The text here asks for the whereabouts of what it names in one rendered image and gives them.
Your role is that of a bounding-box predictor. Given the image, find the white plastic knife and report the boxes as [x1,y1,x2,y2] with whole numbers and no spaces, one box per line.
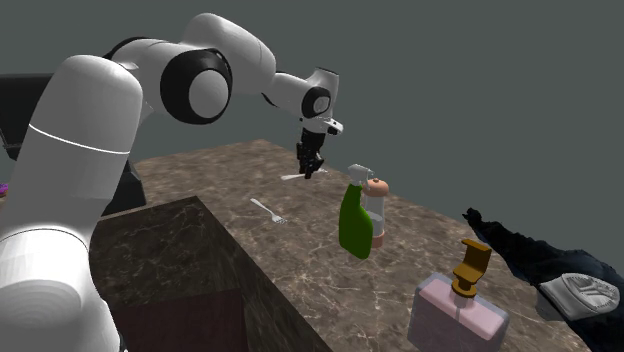
[280,167,329,182]

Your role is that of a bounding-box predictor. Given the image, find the silver fork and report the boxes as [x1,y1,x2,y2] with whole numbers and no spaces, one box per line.
[249,197,288,226]

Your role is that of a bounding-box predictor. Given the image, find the green spray bottle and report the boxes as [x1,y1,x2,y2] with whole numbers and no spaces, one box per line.
[338,163,376,261]

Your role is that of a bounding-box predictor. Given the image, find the clear grinder with orange top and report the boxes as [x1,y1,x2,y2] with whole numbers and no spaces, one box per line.
[361,177,391,249]

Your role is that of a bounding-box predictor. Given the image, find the marble patterned robot stand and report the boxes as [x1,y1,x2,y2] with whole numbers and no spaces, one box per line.
[89,195,334,352]

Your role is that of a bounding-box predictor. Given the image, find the pink soap dispenser gold pump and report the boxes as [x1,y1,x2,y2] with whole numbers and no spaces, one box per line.
[406,238,511,352]

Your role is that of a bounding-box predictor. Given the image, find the black cloth with grey patch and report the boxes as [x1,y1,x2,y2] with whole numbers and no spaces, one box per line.
[461,206,624,352]

